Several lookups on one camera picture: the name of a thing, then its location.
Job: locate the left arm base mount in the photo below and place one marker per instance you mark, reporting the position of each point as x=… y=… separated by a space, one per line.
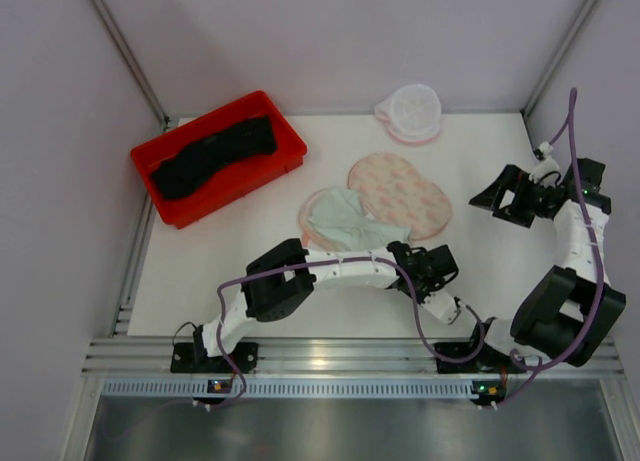
x=188 y=358

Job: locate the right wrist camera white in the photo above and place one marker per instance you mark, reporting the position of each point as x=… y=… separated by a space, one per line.
x=546 y=163

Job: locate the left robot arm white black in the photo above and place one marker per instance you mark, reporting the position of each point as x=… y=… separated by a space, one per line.
x=277 y=283

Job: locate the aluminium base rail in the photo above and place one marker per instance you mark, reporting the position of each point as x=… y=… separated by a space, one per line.
x=275 y=357

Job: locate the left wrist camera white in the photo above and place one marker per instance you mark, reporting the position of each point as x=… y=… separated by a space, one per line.
x=442 y=306

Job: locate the slotted cable duct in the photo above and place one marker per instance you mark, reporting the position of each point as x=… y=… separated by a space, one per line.
x=303 y=388

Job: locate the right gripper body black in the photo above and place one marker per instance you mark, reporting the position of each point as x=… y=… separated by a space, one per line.
x=516 y=199

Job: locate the floral pink laundry bag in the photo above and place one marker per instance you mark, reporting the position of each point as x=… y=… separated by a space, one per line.
x=394 y=192

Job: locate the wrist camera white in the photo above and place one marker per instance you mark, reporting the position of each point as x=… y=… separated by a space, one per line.
x=546 y=163
x=442 y=306

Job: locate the black bra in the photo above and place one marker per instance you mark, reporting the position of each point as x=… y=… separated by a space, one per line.
x=182 y=175

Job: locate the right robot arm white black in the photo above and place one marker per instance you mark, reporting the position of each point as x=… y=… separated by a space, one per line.
x=573 y=307

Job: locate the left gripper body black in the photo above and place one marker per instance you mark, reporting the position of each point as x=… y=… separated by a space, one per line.
x=420 y=291

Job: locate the red plastic bin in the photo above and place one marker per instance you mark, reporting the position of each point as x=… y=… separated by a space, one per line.
x=234 y=181

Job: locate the pale green bra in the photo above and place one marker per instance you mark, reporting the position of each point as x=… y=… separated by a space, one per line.
x=335 y=220

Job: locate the white mesh laundry bag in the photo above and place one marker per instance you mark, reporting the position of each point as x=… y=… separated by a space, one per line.
x=411 y=114

